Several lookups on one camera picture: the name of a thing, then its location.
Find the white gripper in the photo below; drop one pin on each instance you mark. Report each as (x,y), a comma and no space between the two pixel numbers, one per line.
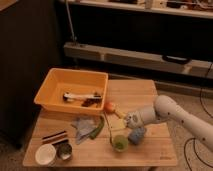
(131,119)

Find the green plastic cup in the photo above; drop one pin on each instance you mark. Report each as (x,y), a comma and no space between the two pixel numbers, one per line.
(120,143)

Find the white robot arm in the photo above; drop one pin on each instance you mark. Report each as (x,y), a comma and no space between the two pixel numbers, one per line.
(165,108)

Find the metal cup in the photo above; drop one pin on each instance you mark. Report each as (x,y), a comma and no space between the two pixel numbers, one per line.
(64,151)

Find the green pea pod toy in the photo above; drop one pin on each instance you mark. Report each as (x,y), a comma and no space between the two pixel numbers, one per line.
(98,129)

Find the blue sponge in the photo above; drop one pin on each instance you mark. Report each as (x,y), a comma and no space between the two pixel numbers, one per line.
(136,135)

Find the dark brown object in bin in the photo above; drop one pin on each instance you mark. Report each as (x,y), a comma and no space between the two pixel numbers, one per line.
(90,102)

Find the yellow plastic bin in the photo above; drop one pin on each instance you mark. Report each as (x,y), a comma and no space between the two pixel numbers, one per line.
(77,82)

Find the wooden table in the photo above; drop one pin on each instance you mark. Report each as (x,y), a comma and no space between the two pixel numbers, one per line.
(156,149)

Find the dark brown sticks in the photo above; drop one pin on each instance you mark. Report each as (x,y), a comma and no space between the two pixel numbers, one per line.
(55,138)

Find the white bowl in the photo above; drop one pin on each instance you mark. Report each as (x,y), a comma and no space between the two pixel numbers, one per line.
(45,155)

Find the grey shelf unit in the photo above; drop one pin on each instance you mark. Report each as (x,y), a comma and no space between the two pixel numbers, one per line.
(137,59)

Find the metal pole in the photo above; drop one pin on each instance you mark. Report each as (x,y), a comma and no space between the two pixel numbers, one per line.
(73,37)

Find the orange toy with yellow handle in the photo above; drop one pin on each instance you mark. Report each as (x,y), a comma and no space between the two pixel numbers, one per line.
(109,107)

